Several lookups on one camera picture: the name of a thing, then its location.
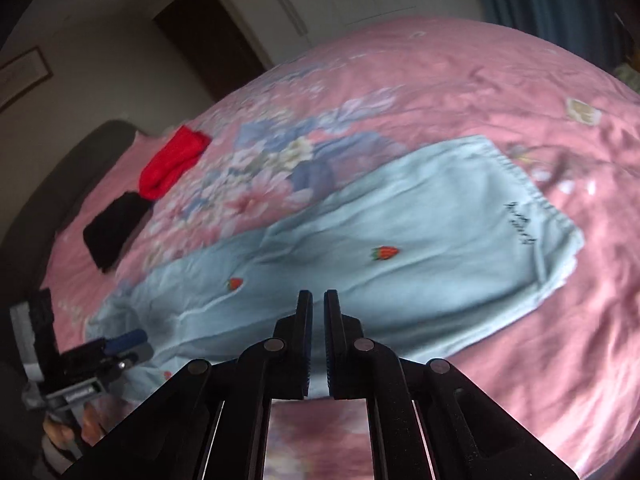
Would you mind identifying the black folded cloth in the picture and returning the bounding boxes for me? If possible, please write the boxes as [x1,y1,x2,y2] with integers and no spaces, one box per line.
[82,191,155,274]

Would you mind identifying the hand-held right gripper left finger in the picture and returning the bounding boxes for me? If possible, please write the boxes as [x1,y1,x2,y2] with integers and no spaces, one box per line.
[60,289,314,480]

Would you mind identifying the white wardrobe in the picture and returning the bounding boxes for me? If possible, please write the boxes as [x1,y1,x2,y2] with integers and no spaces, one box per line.
[200,0,492,69]

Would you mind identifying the person's left hand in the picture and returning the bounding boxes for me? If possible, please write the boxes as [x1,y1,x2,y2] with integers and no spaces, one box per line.
[42,400,109,455]

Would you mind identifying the dark grey headboard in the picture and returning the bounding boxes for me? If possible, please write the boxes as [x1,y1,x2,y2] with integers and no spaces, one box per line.
[0,119,147,311]

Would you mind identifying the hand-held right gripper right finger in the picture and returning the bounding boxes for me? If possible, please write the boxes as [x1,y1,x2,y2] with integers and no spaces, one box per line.
[323,289,577,480]

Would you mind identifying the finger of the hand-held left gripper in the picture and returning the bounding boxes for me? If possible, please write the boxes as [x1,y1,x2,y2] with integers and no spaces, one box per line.
[119,343,154,367]
[103,330,147,355]

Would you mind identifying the light blue denim pants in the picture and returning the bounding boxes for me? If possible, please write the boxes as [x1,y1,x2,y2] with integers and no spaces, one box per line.
[85,134,586,401]

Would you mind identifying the pink floral bed sheet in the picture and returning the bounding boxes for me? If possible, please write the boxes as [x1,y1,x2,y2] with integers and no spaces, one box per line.
[37,15,640,480]

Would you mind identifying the red puffer jacket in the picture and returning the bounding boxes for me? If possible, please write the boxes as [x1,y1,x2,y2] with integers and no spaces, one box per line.
[139,125,212,202]

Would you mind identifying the blue curtain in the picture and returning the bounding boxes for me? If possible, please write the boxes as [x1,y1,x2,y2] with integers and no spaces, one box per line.
[467,0,627,68]

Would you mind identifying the dark brown door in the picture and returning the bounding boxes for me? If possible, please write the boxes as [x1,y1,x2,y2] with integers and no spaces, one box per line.
[152,0,267,102]

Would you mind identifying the framed wall picture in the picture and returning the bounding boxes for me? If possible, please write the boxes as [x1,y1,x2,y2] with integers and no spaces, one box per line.
[0,46,55,112]

